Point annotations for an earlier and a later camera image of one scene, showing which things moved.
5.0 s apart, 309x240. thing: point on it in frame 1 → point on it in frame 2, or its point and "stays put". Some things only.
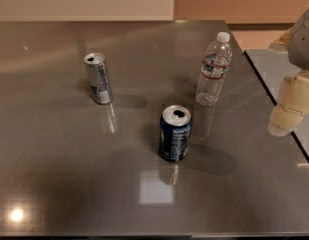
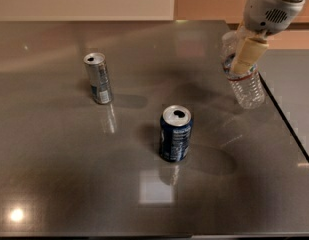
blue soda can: [175, 132] stays put
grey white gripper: [303, 43] → [268, 13]
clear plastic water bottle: [216, 61] → [246, 87]
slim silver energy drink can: [100, 83] stays put
